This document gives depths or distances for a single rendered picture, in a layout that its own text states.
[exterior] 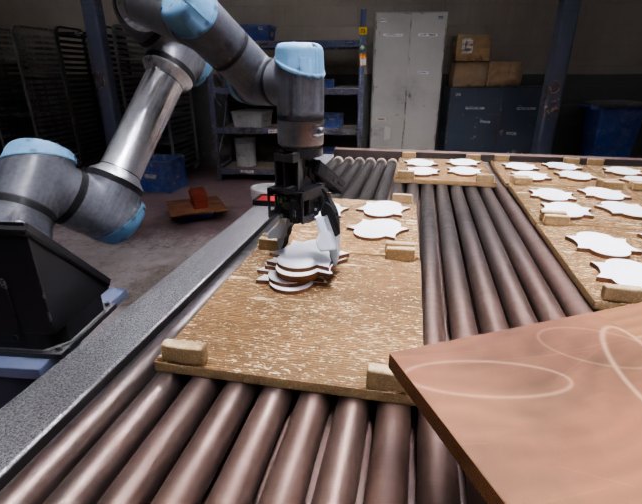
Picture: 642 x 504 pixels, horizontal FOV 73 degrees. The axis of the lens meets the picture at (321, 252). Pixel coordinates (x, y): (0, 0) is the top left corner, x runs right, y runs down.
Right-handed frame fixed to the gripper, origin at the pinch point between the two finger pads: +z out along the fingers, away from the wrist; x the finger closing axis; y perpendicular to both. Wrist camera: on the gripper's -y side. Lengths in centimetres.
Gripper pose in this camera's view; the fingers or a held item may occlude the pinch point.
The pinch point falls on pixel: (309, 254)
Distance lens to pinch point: 80.3
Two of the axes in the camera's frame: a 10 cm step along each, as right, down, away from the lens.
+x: 8.5, 2.0, -4.8
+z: 0.0, 9.2, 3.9
